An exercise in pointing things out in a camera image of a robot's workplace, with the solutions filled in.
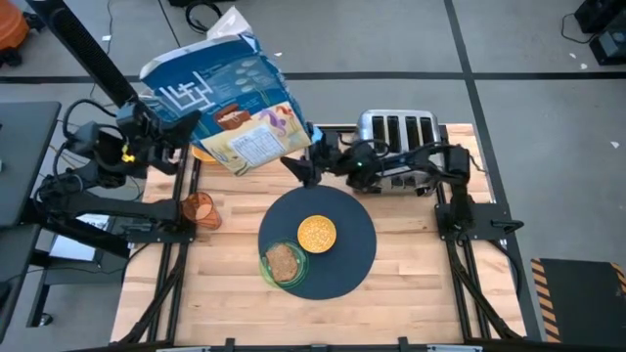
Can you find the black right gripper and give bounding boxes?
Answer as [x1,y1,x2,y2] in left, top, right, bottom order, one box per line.
[279,130,374,193]

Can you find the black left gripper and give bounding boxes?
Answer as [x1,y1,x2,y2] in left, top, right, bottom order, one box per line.
[115,100,203,175]

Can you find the blue cereal box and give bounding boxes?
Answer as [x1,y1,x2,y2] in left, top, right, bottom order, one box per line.
[139,5,314,177]

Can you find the blue patterned bowl yellow inside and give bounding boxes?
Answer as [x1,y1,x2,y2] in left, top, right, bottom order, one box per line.
[296,214,337,254]

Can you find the orange transparent cup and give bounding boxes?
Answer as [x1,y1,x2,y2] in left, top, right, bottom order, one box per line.
[180,191,223,231]

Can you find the brown toast slice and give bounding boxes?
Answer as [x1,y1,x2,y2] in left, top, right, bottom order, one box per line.
[265,243,299,284]

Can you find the green transparent plate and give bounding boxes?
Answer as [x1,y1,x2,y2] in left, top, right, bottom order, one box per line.
[258,238,310,289]

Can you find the yellow plastic tray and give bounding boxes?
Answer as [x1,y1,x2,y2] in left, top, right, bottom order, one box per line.
[192,145,219,165]

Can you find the silver four-slot toaster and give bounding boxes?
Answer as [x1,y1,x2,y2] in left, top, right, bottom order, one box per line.
[355,109,446,197]

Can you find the round dark blue placemat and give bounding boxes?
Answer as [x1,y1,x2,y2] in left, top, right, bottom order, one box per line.
[257,184,378,301]

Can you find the black desk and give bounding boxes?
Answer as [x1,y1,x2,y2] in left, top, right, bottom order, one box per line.
[0,101,131,338]

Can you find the white paper sheet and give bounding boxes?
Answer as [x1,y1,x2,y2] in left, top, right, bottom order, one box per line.
[48,212,113,263]

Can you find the orange bucket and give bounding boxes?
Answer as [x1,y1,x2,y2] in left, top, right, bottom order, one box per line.
[0,0,30,53]

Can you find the black mat hazard stripes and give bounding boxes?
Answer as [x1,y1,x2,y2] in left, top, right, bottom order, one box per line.
[530,257,626,344]

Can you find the black floor equipment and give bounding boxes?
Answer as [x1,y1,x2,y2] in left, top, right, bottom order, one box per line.
[574,0,626,67]

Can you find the coiled black floor cable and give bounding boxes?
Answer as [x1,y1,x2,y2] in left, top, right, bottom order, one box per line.
[184,0,224,35]

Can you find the black aluminium table frame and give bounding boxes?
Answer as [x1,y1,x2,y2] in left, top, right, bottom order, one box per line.
[116,121,527,352]

